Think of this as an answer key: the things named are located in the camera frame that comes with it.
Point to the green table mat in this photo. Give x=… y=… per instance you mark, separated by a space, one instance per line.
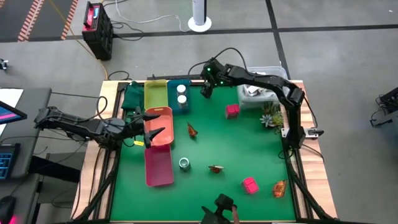
x=217 y=146

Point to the grey desk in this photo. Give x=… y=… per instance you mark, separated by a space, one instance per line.
x=34 y=102

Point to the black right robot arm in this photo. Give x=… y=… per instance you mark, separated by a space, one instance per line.
x=267 y=81

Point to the white paper sheet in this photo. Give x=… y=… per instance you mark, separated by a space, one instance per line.
x=11 y=96

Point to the pink spice container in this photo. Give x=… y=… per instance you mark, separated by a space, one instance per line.
x=250 y=185
x=232 y=111

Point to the orange plastic bin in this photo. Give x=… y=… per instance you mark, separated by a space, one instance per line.
x=161 y=140

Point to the computer monitor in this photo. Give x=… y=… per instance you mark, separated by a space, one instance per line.
x=11 y=113

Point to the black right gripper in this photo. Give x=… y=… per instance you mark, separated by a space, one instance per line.
x=216 y=74

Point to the potted succulent plants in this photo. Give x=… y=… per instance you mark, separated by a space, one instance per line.
x=272 y=118

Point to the yellow-green plastic bin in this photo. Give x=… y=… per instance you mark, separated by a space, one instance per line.
x=155 y=93

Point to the white tower fan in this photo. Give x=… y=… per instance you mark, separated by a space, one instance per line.
x=199 y=15

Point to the yellow tag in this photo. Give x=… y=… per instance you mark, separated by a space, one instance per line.
x=139 y=143

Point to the black aluminium table frame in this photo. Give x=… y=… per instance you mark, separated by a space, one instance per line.
x=297 y=199

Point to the grey cloths in box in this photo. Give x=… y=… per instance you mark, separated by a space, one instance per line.
x=253 y=90

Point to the orange toy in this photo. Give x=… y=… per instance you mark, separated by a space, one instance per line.
x=280 y=188

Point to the green-lid oregano jar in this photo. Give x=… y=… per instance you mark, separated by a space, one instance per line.
x=184 y=164

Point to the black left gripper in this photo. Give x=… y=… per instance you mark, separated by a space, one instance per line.
x=124 y=132

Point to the black computer mouse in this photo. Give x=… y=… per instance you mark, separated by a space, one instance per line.
x=7 y=210

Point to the clear plastic storage box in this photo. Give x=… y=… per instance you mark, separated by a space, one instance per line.
x=248 y=101

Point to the pink plastic bin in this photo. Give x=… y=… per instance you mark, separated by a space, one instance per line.
x=158 y=168

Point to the backlit keyboard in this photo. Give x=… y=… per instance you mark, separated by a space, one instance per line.
x=7 y=160

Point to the blue plastic bin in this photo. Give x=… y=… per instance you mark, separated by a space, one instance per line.
x=172 y=99

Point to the black crate with red top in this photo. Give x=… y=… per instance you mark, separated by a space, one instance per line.
x=98 y=31

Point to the dark green folded cloth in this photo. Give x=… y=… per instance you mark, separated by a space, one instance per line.
x=133 y=96

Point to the taco seasoning mix pouch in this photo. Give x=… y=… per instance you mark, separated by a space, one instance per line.
x=216 y=168
x=192 y=130

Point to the white-lid spice jar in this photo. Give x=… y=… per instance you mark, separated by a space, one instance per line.
x=182 y=100
x=181 y=89

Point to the small grey floor device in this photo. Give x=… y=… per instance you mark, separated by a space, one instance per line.
x=3 y=64

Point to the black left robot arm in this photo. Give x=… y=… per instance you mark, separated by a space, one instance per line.
x=71 y=124

